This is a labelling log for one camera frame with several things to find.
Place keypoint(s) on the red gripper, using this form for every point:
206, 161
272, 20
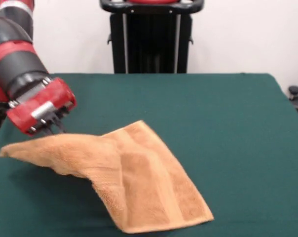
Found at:
43, 106

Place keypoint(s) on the orange terry towel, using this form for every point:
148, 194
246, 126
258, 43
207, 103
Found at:
151, 177

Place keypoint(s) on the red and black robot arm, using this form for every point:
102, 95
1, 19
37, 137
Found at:
13, 56

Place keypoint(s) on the dark green table cloth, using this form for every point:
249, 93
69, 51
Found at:
237, 123

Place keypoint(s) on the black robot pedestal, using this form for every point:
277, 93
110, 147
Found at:
151, 44

